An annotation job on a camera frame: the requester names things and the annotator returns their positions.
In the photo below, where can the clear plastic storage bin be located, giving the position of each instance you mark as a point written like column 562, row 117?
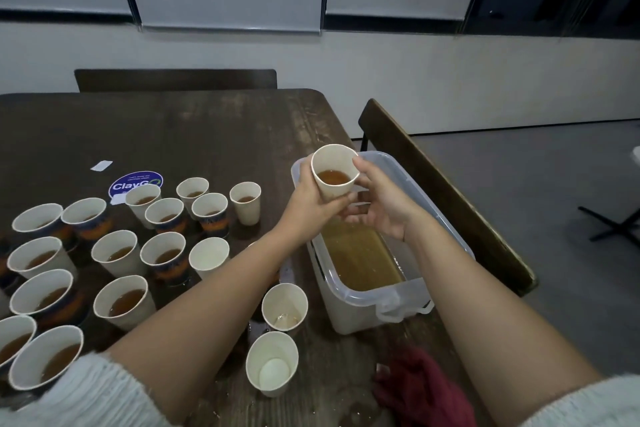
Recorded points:
column 355, row 314

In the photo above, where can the small white paper label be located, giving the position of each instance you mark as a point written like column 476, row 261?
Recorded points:
column 102, row 165

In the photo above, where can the person's right forearm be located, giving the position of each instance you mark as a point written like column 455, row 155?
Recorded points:
column 490, row 332

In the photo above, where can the person's left hand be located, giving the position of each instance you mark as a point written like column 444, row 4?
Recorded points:
column 310, row 213

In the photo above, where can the round blue sticker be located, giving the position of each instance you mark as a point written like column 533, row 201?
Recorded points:
column 135, row 181

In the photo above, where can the person's left forearm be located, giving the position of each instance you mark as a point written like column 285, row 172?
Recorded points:
column 190, row 332

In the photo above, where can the group of paper cups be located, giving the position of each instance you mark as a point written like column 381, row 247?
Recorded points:
column 115, row 251

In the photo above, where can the dark wooden chair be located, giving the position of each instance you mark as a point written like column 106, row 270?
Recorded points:
column 175, row 80
column 450, row 201

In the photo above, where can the round white side table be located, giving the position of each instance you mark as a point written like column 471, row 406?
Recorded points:
column 615, row 217

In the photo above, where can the dark wooden table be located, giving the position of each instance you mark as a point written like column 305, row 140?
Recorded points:
column 200, row 126

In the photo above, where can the person's right hand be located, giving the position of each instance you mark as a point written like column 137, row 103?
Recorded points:
column 390, row 209

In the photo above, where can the white paper cup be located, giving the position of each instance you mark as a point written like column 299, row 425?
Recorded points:
column 330, row 156

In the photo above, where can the dark red cloth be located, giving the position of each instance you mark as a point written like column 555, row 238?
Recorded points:
column 425, row 392

